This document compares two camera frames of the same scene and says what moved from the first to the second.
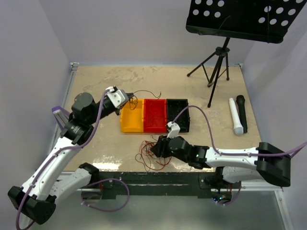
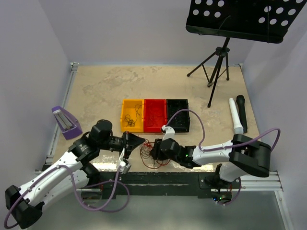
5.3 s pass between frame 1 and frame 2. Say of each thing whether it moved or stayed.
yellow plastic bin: stayed
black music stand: stayed
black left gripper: moved
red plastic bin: stayed
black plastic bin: stayed
